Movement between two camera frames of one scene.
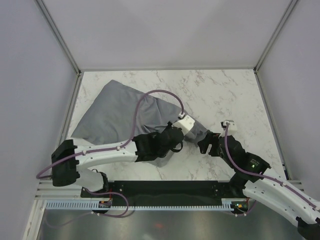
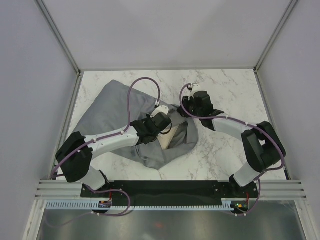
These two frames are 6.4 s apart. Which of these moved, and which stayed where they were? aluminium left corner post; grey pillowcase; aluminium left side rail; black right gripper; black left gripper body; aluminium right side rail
Moved: black left gripper body; black right gripper
Stayed: aluminium left corner post; aluminium right side rail; grey pillowcase; aluminium left side rail
